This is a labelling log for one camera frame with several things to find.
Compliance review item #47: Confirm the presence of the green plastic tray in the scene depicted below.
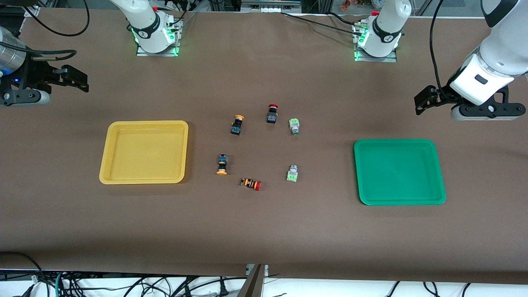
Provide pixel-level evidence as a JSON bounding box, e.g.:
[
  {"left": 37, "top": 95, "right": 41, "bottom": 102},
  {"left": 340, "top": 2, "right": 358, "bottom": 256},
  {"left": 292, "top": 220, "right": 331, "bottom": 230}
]
[{"left": 354, "top": 139, "right": 447, "bottom": 206}]

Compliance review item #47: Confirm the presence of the yellow plastic tray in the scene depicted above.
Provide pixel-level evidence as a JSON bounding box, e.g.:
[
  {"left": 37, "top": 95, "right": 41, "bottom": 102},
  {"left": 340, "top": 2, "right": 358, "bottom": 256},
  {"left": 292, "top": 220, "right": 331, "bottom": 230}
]
[{"left": 99, "top": 120, "right": 189, "bottom": 184}]

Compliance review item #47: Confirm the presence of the brown table cover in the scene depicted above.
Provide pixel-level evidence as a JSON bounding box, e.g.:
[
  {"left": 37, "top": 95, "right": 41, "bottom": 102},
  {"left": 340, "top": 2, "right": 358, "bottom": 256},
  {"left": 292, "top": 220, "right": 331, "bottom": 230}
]
[{"left": 0, "top": 8, "right": 528, "bottom": 285}]

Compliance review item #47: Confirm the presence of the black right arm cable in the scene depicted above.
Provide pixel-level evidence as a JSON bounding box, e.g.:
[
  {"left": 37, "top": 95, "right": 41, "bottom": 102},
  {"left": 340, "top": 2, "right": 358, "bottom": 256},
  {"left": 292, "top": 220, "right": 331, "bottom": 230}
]
[{"left": 0, "top": 0, "right": 90, "bottom": 62}]

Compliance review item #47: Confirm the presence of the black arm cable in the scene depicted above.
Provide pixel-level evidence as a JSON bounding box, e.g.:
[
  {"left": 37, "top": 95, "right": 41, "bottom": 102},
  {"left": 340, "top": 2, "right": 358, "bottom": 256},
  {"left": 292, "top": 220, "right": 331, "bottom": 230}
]
[
  {"left": 0, "top": 0, "right": 90, "bottom": 62},
  {"left": 429, "top": 0, "right": 451, "bottom": 99}
]

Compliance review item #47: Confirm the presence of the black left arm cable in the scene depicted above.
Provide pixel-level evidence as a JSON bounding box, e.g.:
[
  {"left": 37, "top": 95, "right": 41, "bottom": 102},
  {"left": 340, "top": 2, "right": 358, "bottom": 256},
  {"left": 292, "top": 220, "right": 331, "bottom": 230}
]
[{"left": 429, "top": 0, "right": 451, "bottom": 99}]

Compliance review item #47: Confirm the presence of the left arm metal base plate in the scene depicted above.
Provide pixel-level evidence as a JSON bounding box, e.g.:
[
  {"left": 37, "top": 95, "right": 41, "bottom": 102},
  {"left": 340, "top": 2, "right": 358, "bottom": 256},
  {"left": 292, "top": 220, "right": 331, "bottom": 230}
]
[{"left": 353, "top": 23, "right": 398, "bottom": 63}]

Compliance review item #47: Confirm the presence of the black cable on table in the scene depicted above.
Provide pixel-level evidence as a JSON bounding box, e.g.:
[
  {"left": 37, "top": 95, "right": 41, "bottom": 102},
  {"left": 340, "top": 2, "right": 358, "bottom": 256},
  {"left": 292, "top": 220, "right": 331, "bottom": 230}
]
[{"left": 280, "top": 12, "right": 363, "bottom": 34}]

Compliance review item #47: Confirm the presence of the black looped floor cable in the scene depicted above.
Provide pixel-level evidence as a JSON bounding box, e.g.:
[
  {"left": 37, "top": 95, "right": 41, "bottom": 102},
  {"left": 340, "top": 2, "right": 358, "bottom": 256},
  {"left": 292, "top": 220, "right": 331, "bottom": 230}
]
[{"left": 0, "top": 252, "right": 44, "bottom": 297}]

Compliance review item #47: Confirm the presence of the teal floor cable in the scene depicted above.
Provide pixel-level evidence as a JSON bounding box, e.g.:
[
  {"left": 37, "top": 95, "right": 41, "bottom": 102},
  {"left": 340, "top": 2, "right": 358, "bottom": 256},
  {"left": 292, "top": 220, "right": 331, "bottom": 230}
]
[{"left": 54, "top": 270, "right": 67, "bottom": 297}]

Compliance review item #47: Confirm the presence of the metal table post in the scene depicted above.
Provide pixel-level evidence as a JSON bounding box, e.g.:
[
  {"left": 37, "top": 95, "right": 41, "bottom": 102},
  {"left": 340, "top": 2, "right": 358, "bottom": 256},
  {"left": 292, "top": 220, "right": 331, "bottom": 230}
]
[{"left": 237, "top": 264, "right": 269, "bottom": 297}]

